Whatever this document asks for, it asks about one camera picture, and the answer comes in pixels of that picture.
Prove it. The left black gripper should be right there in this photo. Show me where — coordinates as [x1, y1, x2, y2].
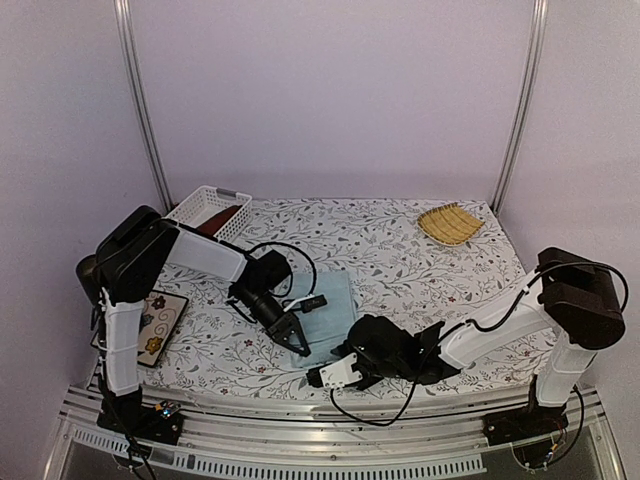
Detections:
[234, 286, 309, 357]

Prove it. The light blue towel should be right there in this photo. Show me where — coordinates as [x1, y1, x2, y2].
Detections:
[283, 270, 356, 370]

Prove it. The dark red towel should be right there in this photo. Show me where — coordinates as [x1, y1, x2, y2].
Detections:
[197, 205, 240, 237]

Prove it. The white perforated plastic basket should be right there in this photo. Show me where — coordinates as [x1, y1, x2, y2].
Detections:
[166, 186, 253, 242]

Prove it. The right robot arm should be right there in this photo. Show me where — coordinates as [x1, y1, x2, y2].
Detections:
[344, 247, 629, 436]

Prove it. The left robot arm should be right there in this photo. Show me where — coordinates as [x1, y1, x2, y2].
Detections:
[89, 205, 311, 434]

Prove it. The floral patterned table mat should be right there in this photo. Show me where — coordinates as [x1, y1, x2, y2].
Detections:
[139, 199, 525, 403]

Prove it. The floral square ceramic plate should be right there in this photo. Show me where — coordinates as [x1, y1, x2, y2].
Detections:
[90, 292, 190, 369]

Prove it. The woven bamboo tray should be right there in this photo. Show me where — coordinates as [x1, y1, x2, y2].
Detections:
[417, 202, 485, 246]

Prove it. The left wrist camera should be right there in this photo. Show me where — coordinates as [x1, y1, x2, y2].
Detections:
[283, 295, 328, 314]

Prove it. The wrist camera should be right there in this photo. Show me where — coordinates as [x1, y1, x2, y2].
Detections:
[306, 353, 365, 389]
[283, 295, 328, 314]

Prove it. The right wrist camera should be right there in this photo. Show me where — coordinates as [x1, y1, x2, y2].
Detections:
[306, 353, 365, 389]

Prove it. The front aluminium rail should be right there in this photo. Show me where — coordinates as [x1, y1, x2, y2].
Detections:
[44, 384, 621, 480]

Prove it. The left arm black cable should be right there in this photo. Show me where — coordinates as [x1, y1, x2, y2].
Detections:
[247, 241, 319, 301]

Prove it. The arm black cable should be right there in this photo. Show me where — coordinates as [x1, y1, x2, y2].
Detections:
[329, 263, 630, 427]
[247, 241, 319, 301]

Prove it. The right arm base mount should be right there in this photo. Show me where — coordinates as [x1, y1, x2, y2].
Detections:
[482, 403, 568, 446]

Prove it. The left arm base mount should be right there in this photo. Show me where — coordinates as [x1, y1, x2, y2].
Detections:
[97, 397, 185, 446]

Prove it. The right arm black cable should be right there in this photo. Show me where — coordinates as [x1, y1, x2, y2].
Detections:
[329, 263, 630, 427]

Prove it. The left aluminium frame post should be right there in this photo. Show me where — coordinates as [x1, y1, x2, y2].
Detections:
[113, 0, 173, 213]

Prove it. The aluminium frame post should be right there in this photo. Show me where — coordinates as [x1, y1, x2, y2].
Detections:
[489, 0, 549, 211]
[113, 0, 173, 213]

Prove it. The right aluminium frame post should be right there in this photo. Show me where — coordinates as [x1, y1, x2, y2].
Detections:
[489, 0, 549, 211]

